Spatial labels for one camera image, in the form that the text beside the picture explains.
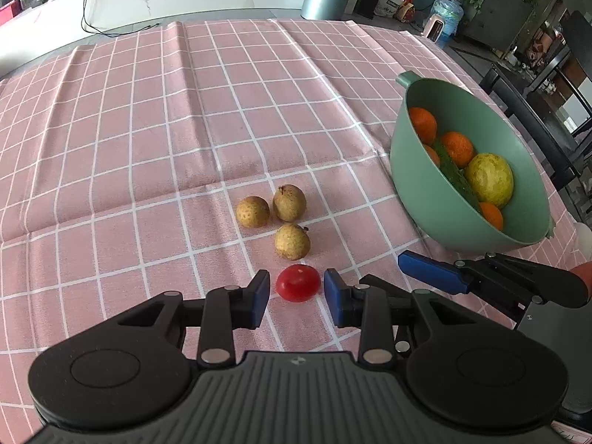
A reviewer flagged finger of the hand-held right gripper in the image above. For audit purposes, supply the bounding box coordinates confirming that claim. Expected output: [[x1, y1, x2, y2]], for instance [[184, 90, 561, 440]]
[[398, 250, 491, 295], [360, 274, 413, 304]]

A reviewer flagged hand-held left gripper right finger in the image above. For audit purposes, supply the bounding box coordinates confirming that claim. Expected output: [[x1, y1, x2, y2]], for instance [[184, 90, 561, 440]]
[[324, 268, 491, 371]]

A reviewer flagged black cable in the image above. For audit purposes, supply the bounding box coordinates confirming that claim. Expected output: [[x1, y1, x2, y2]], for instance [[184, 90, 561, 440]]
[[81, 0, 161, 34]]

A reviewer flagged small brown round fruit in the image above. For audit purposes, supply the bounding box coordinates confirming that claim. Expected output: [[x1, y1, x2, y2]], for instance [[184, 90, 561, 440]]
[[272, 184, 306, 223], [275, 222, 312, 261], [235, 195, 271, 229]]

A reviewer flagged person's right hand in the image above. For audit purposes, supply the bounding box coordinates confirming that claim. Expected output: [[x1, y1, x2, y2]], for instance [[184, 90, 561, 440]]
[[570, 261, 592, 297]]

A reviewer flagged pink checkered tablecloth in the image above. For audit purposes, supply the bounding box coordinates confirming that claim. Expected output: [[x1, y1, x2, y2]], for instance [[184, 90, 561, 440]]
[[0, 18, 592, 432]]

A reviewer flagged flat red box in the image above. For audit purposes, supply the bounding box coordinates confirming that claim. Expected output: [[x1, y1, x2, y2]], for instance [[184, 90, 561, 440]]
[[0, 2, 25, 27]]

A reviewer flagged white plastic bag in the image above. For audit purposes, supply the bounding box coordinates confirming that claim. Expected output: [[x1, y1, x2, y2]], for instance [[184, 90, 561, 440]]
[[373, 0, 403, 18]]

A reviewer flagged blue water jug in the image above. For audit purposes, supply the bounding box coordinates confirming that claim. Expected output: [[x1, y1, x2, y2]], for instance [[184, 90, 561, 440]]
[[427, 0, 465, 40]]

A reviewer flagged small pink white appliance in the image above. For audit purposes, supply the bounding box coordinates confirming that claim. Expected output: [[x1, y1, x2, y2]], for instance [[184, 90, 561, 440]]
[[423, 13, 447, 44]]

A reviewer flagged green colander bowl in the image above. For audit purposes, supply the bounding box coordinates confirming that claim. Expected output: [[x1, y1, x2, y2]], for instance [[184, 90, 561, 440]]
[[390, 71, 556, 255]]

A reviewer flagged green cucumber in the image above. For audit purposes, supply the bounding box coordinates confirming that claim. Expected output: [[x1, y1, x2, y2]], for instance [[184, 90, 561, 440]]
[[432, 139, 482, 214]]

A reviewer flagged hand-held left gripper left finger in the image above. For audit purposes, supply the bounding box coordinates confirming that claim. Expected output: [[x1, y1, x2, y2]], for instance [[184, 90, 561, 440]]
[[105, 269, 271, 371]]

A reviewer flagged dark grey cabinet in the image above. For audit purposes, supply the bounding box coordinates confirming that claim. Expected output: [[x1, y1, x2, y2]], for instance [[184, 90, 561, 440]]
[[462, 0, 540, 55]]

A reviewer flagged red cherry tomato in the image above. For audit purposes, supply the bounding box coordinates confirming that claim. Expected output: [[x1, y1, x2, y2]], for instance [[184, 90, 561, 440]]
[[276, 264, 322, 303]]

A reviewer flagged black chair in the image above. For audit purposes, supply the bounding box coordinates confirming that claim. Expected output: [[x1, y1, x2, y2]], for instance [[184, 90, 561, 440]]
[[527, 9, 592, 142], [478, 65, 584, 223]]

